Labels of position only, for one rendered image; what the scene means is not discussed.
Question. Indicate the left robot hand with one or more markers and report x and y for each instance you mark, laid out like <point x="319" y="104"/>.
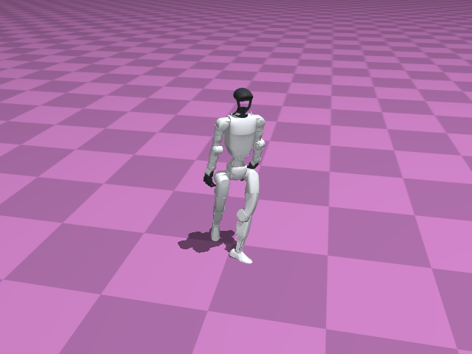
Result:
<point x="250" y="167"/>

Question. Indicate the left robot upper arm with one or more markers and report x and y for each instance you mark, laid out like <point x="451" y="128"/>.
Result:
<point x="258" y="142"/>

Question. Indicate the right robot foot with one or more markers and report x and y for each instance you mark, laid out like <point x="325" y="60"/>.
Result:
<point x="215" y="232"/>

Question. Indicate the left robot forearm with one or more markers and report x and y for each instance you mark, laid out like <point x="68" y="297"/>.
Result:
<point x="256" y="156"/>

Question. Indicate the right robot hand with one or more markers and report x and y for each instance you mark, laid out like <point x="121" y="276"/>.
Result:
<point x="208" y="179"/>

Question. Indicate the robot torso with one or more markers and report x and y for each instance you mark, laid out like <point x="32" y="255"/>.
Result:
<point x="239" y="140"/>

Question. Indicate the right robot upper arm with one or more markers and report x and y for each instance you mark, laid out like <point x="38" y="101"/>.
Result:
<point x="221" y="125"/>

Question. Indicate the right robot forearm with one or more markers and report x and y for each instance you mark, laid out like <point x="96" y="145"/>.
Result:
<point x="211" y="166"/>

